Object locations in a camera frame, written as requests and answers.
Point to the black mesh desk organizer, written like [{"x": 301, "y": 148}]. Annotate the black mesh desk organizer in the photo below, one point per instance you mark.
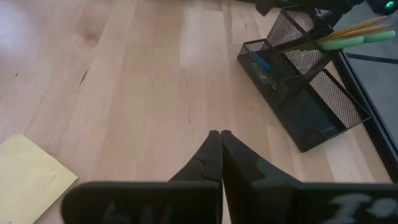
[{"x": 304, "y": 112}]

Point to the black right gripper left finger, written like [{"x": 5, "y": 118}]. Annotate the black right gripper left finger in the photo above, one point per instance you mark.
[{"x": 208, "y": 165}]

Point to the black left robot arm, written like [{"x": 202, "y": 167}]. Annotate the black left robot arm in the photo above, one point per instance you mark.
[{"x": 311, "y": 3}]

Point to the yellow sticky note pad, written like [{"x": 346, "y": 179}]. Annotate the yellow sticky note pad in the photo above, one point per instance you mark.
[{"x": 28, "y": 177}]

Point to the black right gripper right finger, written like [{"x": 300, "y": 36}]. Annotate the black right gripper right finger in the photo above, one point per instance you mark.
[{"x": 248, "y": 186}]

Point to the blue binder clip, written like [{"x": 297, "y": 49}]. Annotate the blue binder clip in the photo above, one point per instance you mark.
[{"x": 260, "y": 61}]

